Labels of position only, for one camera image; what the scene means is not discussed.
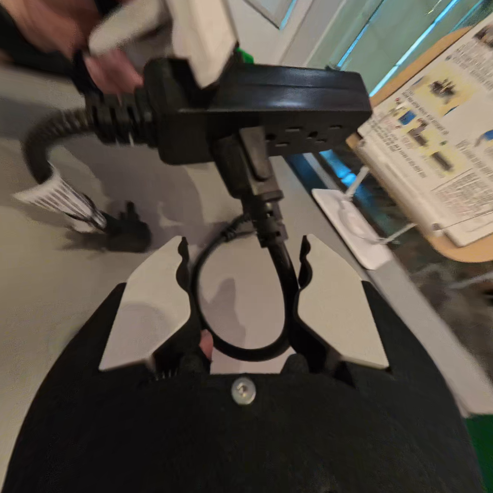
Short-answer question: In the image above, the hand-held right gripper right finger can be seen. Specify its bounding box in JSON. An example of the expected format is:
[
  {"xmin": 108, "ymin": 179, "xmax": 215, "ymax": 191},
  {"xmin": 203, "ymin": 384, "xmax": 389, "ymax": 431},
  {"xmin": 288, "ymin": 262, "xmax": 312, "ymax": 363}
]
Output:
[{"xmin": 291, "ymin": 234, "xmax": 390, "ymax": 371}]

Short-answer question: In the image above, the person's left hand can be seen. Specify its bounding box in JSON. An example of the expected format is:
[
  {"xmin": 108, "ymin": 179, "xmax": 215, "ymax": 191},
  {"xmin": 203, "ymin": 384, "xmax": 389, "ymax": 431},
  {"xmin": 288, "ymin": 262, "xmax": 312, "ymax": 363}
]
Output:
[{"xmin": 0, "ymin": 0, "xmax": 144, "ymax": 95}]

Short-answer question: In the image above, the printed instruction sheet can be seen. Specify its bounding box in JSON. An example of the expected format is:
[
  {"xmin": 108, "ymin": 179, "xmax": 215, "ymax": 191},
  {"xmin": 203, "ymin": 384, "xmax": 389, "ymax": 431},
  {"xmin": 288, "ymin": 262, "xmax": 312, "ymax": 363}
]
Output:
[{"xmin": 358, "ymin": 15, "xmax": 493, "ymax": 247}]

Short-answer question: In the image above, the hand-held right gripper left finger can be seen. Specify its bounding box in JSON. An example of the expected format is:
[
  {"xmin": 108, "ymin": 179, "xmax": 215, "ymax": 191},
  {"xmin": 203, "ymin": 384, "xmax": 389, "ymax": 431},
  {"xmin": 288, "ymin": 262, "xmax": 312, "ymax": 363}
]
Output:
[{"xmin": 99, "ymin": 236, "xmax": 203, "ymax": 372}]

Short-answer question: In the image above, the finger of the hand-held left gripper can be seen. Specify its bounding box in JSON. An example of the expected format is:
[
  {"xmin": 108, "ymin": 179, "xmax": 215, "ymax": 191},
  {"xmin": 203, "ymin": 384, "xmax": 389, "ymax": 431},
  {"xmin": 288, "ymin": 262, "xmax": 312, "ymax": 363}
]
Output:
[
  {"xmin": 169, "ymin": 0, "xmax": 240, "ymax": 90},
  {"xmin": 88, "ymin": 0, "xmax": 172, "ymax": 58}
]

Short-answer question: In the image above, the black power cable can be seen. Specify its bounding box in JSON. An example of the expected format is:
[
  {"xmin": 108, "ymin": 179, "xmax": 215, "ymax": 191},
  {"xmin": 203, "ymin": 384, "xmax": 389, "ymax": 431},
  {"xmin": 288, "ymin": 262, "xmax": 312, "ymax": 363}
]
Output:
[{"xmin": 191, "ymin": 214, "xmax": 302, "ymax": 362}]

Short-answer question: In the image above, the clear stand with white base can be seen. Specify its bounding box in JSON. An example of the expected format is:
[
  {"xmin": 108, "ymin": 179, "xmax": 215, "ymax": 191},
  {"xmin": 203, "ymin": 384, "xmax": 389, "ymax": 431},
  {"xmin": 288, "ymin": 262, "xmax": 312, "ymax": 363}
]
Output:
[{"xmin": 311, "ymin": 166, "xmax": 417, "ymax": 270}]

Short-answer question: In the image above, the instruction sheet on wooden board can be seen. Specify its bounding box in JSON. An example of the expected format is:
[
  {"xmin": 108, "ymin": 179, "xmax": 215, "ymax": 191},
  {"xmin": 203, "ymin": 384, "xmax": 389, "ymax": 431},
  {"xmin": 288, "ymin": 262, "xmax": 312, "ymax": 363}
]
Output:
[{"xmin": 347, "ymin": 27, "xmax": 493, "ymax": 263}]

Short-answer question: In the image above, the white sheet clip bar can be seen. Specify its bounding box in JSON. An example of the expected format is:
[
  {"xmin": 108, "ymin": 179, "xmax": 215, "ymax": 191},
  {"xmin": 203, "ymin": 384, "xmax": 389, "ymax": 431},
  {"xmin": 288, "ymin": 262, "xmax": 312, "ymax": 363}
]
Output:
[{"xmin": 356, "ymin": 140, "xmax": 463, "ymax": 247}]

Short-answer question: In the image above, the black braided strip cord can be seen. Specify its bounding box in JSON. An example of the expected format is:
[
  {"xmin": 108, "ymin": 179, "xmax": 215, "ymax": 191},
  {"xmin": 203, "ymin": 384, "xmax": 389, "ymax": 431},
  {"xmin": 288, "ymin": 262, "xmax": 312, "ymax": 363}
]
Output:
[{"xmin": 22, "ymin": 110, "xmax": 93, "ymax": 183}]

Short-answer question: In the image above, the black power plug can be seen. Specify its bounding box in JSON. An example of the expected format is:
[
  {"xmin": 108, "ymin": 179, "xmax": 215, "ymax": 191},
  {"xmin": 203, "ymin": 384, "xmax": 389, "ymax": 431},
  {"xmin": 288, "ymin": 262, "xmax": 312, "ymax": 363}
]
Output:
[{"xmin": 211, "ymin": 126, "xmax": 289, "ymax": 248}]

